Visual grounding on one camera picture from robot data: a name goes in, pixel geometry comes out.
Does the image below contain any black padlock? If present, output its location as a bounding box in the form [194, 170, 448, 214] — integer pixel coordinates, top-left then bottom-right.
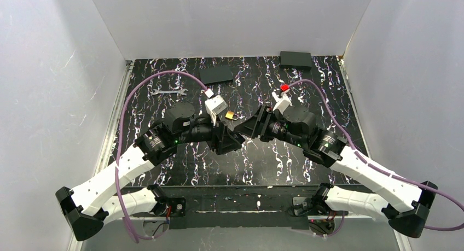
[233, 133, 246, 145]

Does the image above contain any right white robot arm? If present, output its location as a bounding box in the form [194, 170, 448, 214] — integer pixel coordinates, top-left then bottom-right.
[234, 106, 435, 238]

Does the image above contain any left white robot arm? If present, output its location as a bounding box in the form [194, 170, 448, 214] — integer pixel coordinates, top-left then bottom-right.
[55, 102, 245, 241]

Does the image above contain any small brass padlock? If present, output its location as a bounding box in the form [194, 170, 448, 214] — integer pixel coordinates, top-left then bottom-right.
[225, 110, 239, 121]

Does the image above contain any black flat plate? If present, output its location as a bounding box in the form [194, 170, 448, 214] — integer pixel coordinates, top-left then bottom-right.
[199, 66, 234, 85]

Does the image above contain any silver open-end wrench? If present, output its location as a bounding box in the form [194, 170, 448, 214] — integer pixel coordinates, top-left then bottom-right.
[151, 89, 188, 95]

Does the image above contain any black rectangular box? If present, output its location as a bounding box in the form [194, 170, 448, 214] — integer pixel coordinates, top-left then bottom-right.
[280, 51, 314, 69]

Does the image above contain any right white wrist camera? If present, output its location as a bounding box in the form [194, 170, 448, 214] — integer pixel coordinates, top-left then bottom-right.
[271, 84, 292, 114]

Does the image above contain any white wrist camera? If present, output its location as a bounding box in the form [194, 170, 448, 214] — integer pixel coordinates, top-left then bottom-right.
[271, 84, 292, 114]
[204, 89, 227, 127]

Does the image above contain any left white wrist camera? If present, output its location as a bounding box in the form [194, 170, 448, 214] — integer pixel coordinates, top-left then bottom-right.
[204, 89, 227, 127]

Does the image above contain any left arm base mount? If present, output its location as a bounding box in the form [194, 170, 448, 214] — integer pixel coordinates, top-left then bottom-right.
[143, 197, 186, 239]

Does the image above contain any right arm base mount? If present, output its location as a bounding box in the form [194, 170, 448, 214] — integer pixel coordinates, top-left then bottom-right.
[286, 196, 349, 239]

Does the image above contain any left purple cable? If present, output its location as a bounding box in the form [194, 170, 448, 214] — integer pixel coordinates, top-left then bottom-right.
[114, 70, 211, 244]

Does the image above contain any purple cable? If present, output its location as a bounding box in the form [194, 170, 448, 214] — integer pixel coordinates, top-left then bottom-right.
[114, 70, 211, 244]
[288, 79, 464, 232]

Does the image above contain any aluminium frame rail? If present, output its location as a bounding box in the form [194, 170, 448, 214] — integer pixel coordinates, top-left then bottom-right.
[73, 60, 132, 185]

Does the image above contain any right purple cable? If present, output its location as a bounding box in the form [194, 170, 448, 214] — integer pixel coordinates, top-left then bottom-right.
[288, 79, 464, 232]

